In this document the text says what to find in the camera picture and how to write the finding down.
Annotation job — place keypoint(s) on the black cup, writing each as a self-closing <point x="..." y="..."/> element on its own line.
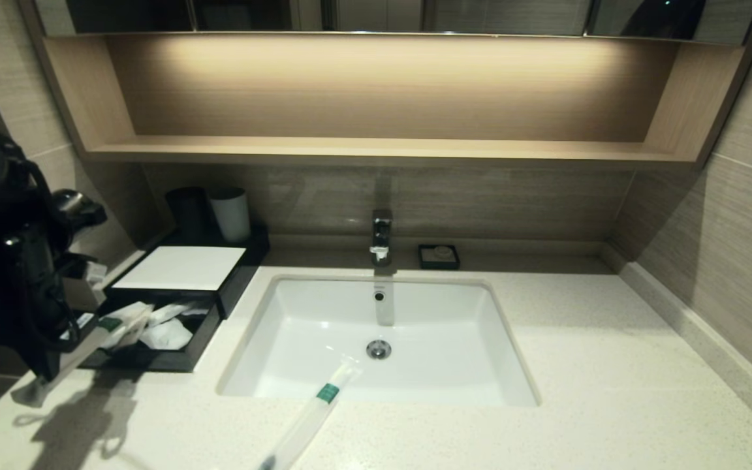
<point x="187" y="214"/>

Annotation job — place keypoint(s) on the chrome faucet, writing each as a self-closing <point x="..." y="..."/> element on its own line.
<point x="381" y="234"/>

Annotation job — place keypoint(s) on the black soap dish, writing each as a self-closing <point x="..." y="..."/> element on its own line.
<point x="425" y="260"/>

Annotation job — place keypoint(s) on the white sink basin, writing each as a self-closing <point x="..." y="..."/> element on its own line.
<point x="441" y="339"/>

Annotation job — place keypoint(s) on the black amenity box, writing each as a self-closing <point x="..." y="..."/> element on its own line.
<point x="252" y="251"/>

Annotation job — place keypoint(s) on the white cup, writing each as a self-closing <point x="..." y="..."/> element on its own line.
<point x="231" y="214"/>

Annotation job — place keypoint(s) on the clear plastic amenity packet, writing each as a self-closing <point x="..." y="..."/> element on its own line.
<point x="167" y="335"/>

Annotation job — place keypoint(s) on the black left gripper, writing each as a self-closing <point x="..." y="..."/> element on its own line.
<point x="20" y="294"/>

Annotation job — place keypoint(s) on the chrome sink drain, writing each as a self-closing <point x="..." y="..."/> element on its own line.
<point x="379" y="350"/>

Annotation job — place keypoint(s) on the toothbrush packet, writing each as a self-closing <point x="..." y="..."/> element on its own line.
<point x="98" y="333"/>
<point x="314" y="411"/>

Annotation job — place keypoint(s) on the round soap bar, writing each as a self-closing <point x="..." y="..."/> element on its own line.
<point x="442" y="252"/>

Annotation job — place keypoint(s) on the light wooden wall shelf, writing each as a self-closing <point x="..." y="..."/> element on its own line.
<point x="382" y="91"/>

